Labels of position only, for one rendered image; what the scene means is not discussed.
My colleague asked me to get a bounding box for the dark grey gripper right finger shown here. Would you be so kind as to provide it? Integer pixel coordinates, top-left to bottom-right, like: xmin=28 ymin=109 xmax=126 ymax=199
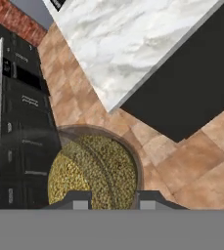
xmin=137 ymin=190 xmax=189 ymax=211

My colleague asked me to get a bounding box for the small black object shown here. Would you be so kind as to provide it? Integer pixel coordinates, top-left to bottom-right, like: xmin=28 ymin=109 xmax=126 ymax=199
xmin=49 ymin=0 xmax=67 ymax=13

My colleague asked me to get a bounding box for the white marble dining table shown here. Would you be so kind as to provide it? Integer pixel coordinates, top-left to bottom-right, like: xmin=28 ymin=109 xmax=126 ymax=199
xmin=41 ymin=0 xmax=224 ymax=145

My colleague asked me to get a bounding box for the round yellow woven stool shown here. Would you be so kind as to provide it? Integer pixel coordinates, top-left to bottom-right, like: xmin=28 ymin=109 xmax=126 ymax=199
xmin=47 ymin=124 xmax=145 ymax=211

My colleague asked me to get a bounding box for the black cabinet run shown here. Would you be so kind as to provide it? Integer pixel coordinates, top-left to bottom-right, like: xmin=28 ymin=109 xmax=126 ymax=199
xmin=0 ymin=16 xmax=65 ymax=211

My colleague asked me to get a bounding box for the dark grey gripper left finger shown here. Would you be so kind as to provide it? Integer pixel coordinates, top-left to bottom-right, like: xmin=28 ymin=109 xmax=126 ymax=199
xmin=41 ymin=190 xmax=93 ymax=211

